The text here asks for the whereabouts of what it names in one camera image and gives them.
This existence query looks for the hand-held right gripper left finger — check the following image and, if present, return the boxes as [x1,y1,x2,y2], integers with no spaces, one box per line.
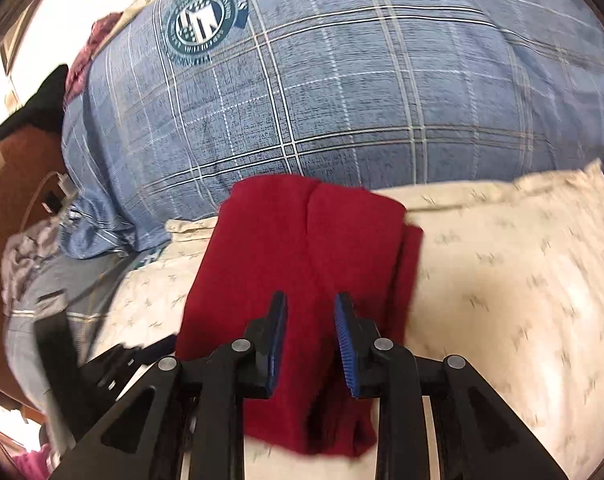
[47,291,289,480]

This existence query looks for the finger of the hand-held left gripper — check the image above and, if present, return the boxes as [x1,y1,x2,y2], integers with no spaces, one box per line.
[79,334,178,403]

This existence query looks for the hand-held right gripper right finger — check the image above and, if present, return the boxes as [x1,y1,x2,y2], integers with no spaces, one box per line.
[333,292,569,480]

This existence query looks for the dark red garment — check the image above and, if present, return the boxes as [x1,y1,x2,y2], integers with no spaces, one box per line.
[174,174,425,458]

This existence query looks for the grey-blue jeans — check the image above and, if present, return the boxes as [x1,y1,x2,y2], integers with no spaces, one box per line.
[4,255,128,411]

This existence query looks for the grey patterned cloth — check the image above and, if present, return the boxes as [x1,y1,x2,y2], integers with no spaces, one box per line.
[2,220,73,311]

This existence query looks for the pink cloth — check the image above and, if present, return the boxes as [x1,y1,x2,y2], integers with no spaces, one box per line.
[14,442,50,480]

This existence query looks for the white leaf-print pillow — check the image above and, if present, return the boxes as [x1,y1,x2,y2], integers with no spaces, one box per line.
[77,160,604,480]

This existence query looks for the brown wooden headboard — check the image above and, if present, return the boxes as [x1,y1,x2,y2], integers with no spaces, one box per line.
[0,125,78,411]

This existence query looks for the black cloth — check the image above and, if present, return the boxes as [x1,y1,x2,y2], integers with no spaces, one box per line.
[0,65,70,153]

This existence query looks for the blue plaid duvet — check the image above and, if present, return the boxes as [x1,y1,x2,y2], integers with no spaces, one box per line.
[59,0,604,261]

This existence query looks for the maroon patterned cloth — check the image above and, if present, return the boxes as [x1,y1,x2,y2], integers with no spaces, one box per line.
[64,12,125,106]

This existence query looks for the white charger with cable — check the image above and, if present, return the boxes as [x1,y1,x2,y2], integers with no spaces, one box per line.
[19,170,80,241]

